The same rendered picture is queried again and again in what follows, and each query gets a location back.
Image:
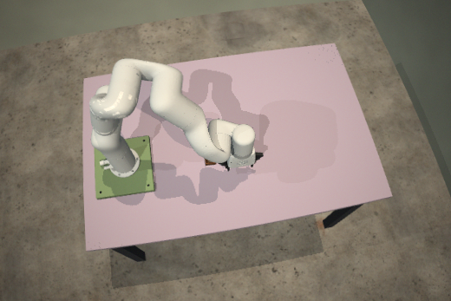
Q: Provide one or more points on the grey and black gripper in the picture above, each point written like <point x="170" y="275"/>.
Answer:
<point x="235" y="162"/>

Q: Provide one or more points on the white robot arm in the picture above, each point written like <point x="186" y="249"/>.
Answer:
<point x="168" y="102"/>

